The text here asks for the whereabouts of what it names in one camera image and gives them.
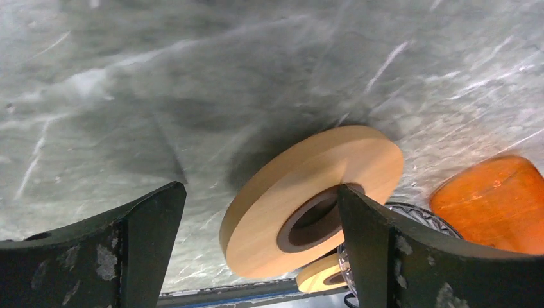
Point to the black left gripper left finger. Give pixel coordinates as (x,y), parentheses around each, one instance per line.
(117,258)

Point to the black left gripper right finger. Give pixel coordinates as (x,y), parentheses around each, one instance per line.
(398,262)

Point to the orange glass carafe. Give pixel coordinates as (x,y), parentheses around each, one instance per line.
(496,203)

